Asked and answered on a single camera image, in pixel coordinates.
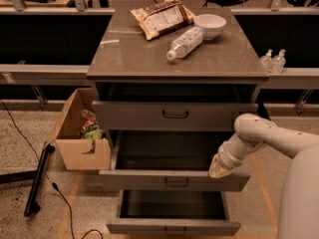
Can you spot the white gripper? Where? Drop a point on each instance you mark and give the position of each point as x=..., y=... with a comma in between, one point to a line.
x=226, y=156

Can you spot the grey drawer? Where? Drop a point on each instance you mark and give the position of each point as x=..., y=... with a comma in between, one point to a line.
x=172, y=213
x=169, y=116
x=168, y=160

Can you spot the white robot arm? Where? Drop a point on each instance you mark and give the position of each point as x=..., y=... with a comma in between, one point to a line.
x=299, y=208

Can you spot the grey bottom drawer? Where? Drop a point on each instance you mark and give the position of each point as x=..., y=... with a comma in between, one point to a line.
x=172, y=213

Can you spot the grey drawer cabinet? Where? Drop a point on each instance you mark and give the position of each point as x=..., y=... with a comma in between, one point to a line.
x=129, y=68

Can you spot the grey top drawer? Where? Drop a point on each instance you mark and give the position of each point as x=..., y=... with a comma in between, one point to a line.
x=169, y=116

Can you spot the left clear pump bottle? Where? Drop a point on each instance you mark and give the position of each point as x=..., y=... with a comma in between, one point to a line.
x=266, y=60

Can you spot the clear plastic water bottle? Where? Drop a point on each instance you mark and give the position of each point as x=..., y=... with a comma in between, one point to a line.
x=185, y=43

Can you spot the green snack packets in box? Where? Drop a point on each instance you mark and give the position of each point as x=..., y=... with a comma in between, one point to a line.
x=90, y=128

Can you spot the cardboard box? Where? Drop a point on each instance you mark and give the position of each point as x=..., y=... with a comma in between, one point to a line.
x=79, y=153

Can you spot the white bowl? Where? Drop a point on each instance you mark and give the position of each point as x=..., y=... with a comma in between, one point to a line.
x=211, y=25

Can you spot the brown snack bag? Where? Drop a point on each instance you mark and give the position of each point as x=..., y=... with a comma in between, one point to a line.
x=161, y=18

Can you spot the black stand leg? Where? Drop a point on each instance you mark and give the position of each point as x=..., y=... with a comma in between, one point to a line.
x=32, y=206

